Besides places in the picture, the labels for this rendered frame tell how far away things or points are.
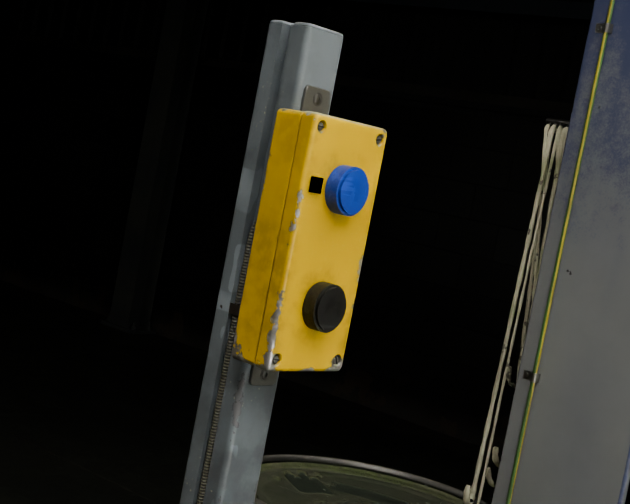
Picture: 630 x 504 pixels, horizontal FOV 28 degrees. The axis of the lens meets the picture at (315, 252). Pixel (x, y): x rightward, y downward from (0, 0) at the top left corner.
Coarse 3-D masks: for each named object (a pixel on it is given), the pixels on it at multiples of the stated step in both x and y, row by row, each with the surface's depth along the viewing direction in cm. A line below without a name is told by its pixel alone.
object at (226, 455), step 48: (288, 48) 130; (336, 48) 131; (288, 96) 128; (240, 192) 132; (240, 240) 131; (240, 288) 131; (240, 384) 130; (240, 432) 131; (192, 480) 133; (240, 480) 132
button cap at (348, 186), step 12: (336, 168) 125; (348, 168) 125; (360, 168) 126; (336, 180) 124; (348, 180) 124; (360, 180) 126; (336, 192) 124; (348, 192) 125; (360, 192) 126; (336, 204) 124; (348, 204) 125; (360, 204) 127
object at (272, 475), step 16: (272, 464) 263; (288, 464) 266; (304, 464) 269; (320, 464) 271; (272, 480) 253; (288, 480) 255; (304, 480) 258; (320, 480) 260; (336, 480) 263; (352, 480) 266; (368, 480) 268; (384, 480) 269; (400, 480) 271; (256, 496) 237; (272, 496) 241; (288, 496) 243; (304, 496) 245; (320, 496) 248; (336, 496) 250; (352, 496) 252; (368, 496) 255; (384, 496) 258; (400, 496) 260; (416, 496) 263; (432, 496) 264; (448, 496) 265
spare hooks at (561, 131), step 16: (544, 128) 172; (560, 128) 170; (544, 144) 172; (560, 144) 170; (544, 160) 171; (560, 160) 170; (544, 176) 172; (544, 192) 171; (528, 240) 172; (544, 240) 172; (528, 272) 172; (528, 288) 174; (512, 304) 172; (528, 304) 174; (512, 320) 172; (528, 320) 174; (512, 336) 172; (496, 384) 172; (512, 384) 173; (496, 416) 173; (480, 448) 173; (496, 448) 174; (480, 464) 173; (496, 464) 174; (464, 496) 170; (480, 496) 173
